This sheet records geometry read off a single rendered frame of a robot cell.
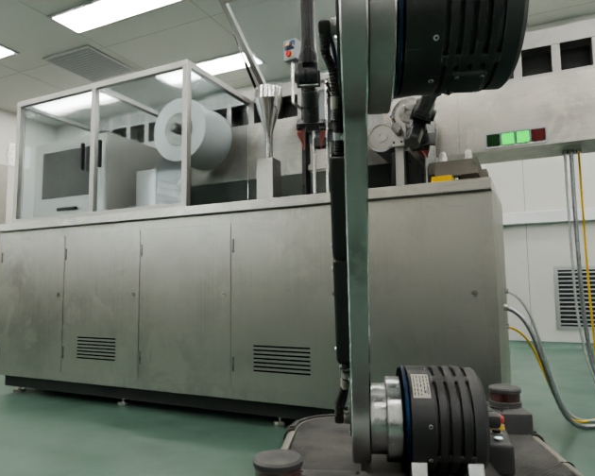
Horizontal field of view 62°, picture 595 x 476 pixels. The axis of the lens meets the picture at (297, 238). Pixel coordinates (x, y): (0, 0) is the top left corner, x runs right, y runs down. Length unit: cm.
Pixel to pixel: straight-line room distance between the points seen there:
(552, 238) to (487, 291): 296
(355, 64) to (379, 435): 55
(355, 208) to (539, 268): 404
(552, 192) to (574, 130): 233
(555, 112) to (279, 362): 156
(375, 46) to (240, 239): 155
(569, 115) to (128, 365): 220
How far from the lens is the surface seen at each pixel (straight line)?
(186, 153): 232
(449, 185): 174
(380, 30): 57
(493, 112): 244
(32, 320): 290
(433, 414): 81
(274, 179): 239
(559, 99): 244
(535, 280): 465
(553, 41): 254
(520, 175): 474
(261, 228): 199
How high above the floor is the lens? 56
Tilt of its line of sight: 5 degrees up
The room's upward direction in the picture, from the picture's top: 1 degrees counter-clockwise
